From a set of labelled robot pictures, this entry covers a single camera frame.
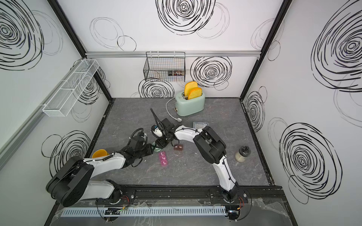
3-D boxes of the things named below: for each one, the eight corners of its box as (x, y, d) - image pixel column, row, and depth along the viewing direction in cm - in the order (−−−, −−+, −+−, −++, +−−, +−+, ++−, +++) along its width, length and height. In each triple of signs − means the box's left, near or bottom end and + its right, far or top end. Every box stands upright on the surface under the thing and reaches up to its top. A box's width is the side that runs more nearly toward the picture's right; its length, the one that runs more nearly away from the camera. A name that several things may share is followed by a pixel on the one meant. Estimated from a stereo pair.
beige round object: (235, 162, 87) (241, 155, 79) (233, 153, 91) (238, 145, 82) (245, 162, 87) (252, 155, 79) (242, 153, 91) (249, 145, 82)
